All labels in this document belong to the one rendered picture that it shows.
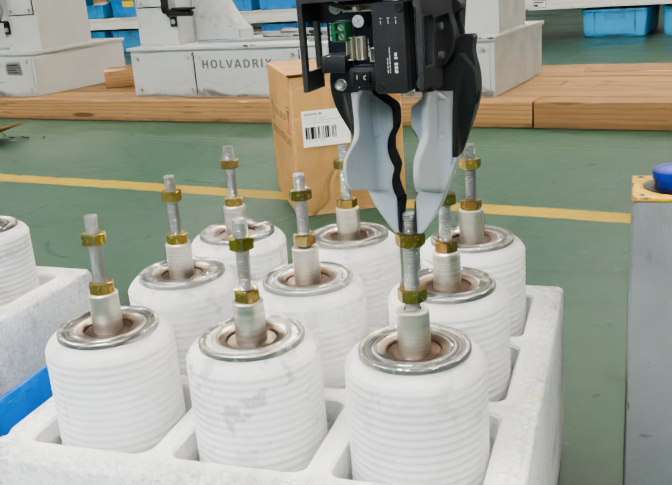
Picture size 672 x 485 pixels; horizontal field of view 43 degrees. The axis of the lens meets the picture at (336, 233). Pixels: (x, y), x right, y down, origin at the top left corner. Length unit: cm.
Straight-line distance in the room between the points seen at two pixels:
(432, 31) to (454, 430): 25
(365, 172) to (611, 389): 62
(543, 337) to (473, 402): 21
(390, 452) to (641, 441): 28
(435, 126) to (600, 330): 75
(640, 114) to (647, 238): 186
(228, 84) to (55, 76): 97
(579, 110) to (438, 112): 207
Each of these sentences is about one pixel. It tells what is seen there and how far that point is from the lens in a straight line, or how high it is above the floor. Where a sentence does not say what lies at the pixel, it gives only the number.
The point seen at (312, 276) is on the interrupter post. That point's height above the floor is 26.
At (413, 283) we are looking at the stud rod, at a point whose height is 30.
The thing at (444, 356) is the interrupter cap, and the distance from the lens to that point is 56.
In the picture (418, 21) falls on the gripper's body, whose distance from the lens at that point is 45.
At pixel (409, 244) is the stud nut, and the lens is 54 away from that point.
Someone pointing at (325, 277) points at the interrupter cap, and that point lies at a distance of 72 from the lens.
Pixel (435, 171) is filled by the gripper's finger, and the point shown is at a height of 38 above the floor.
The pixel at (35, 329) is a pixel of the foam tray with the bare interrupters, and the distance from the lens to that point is 98.
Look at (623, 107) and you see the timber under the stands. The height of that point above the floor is 6.
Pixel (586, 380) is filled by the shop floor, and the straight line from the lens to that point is 109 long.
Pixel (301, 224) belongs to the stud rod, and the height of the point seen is 30.
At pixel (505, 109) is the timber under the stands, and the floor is 6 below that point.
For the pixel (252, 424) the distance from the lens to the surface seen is 59.
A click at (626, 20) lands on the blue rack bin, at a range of 529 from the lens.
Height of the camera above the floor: 50
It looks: 17 degrees down
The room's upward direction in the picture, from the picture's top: 4 degrees counter-clockwise
